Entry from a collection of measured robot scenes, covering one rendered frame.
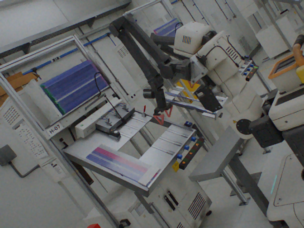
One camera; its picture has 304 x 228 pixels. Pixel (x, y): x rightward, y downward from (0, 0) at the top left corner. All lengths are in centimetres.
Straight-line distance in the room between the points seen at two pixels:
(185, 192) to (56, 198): 170
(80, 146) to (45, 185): 153
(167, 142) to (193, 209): 65
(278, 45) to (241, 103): 482
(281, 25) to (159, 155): 471
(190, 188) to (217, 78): 115
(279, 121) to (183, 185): 122
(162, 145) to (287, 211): 89
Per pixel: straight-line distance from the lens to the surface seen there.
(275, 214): 187
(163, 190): 238
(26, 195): 361
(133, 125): 237
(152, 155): 210
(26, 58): 240
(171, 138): 224
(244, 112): 174
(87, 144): 224
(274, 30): 642
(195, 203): 260
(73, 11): 494
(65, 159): 222
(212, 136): 260
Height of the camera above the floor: 130
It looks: 7 degrees down
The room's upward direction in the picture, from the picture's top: 36 degrees counter-clockwise
